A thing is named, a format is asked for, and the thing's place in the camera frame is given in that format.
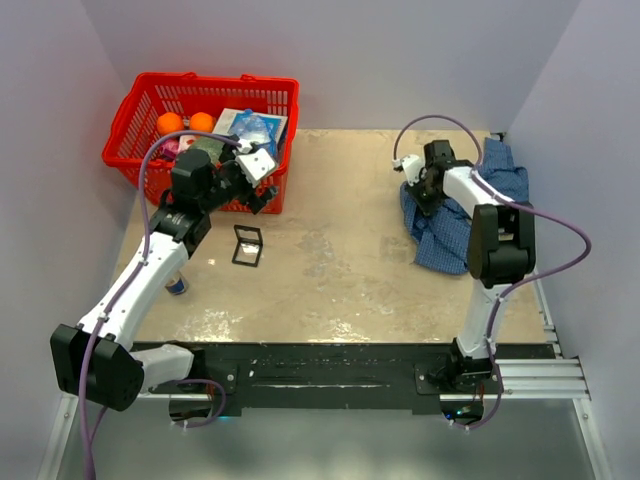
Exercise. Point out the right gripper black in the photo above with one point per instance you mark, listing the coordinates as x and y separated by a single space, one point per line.
425 207

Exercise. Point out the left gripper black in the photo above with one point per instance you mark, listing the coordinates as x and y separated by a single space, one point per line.
255 202

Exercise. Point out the blue checkered shirt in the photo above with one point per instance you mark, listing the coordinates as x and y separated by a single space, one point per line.
442 238

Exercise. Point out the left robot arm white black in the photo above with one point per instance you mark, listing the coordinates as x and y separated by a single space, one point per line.
94 359

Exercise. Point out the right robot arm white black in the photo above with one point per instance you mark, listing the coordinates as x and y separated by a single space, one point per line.
500 253

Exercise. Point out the blue plastic bag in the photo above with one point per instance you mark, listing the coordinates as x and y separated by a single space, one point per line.
257 128

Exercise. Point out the white blue carton box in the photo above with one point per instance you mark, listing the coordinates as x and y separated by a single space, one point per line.
226 117

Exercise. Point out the green melon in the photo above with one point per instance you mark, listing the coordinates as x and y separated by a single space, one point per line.
212 147

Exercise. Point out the orange fruit right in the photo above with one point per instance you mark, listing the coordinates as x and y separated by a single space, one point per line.
202 122

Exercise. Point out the orange fruit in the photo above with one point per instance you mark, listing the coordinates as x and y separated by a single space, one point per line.
202 122
169 123

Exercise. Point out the pink snack packet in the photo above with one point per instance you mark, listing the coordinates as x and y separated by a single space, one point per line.
171 148

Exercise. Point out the orange fruit left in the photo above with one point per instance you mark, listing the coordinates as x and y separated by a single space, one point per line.
169 123

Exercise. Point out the blue silver drink can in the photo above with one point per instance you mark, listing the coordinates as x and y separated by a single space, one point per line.
177 284

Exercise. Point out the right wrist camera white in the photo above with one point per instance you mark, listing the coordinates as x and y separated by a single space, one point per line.
411 165

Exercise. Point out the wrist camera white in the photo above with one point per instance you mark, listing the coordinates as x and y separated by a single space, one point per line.
411 165
257 166

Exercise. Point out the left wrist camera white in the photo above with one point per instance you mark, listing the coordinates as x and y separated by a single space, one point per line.
257 166

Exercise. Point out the black folding mirror frame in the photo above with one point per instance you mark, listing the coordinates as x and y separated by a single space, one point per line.
249 246

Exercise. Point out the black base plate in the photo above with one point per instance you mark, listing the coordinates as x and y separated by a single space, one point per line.
233 377

